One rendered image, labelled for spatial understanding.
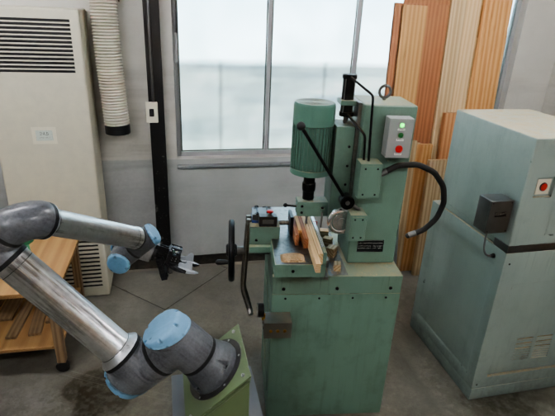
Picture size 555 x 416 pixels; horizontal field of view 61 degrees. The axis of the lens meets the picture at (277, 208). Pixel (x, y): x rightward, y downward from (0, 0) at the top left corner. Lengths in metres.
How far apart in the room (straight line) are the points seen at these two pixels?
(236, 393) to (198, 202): 2.05
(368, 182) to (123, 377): 1.15
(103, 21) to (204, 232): 1.57
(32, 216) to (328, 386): 1.57
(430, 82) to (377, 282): 1.87
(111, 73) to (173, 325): 1.86
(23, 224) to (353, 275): 1.30
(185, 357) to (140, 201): 2.00
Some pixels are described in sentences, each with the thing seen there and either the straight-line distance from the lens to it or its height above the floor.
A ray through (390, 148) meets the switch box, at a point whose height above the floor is 1.36.
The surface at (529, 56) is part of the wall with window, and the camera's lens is 4.19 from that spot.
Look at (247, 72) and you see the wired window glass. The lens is 3.34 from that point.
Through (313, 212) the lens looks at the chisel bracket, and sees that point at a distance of 2.12.
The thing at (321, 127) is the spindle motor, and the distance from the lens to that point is 1.94.
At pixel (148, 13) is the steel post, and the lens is 3.09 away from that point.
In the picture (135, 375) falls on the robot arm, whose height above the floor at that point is 0.75.
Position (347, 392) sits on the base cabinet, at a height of 0.14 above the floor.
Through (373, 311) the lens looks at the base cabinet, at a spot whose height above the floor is 0.61.
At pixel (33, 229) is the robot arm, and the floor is 1.25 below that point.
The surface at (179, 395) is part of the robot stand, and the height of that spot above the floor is 0.55.
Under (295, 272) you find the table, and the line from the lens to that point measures 1.95.
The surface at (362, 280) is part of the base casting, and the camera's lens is 2.11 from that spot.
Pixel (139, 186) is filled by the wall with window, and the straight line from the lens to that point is 3.41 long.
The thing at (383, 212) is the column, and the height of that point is 1.05.
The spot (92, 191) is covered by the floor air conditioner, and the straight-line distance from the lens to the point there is 3.13.
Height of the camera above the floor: 1.86
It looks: 23 degrees down
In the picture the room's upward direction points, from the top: 3 degrees clockwise
